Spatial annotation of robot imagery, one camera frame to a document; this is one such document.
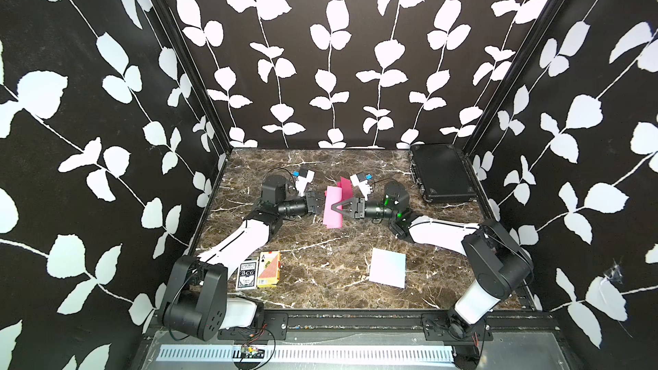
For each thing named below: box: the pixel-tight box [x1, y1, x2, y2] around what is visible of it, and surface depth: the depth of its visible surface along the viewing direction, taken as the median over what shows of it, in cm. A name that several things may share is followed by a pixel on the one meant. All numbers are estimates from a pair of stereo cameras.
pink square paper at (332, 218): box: [323, 185, 344, 229], surface depth 77 cm
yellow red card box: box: [257, 250, 282, 288], surface depth 85 cm
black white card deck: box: [235, 260, 259, 291], surface depth 83 cm
